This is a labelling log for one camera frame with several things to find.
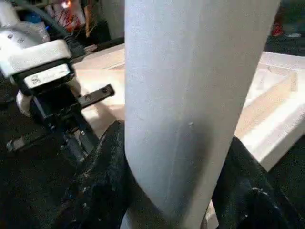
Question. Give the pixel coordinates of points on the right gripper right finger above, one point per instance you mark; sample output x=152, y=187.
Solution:
x=245, y=195

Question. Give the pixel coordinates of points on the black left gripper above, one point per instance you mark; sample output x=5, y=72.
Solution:
x=57, y=105

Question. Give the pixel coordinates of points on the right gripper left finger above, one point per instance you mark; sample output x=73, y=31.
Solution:
x=104, y=186

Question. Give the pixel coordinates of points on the white plastic table top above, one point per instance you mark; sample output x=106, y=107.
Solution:
x=274, y=114

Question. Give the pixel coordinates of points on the white plastic table leg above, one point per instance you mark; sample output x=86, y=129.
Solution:
x=178, y=95

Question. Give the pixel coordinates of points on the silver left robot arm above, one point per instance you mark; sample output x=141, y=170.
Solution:
x=14, y=38

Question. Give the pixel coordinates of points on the black mat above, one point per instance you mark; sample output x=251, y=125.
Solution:
x=35, y=179

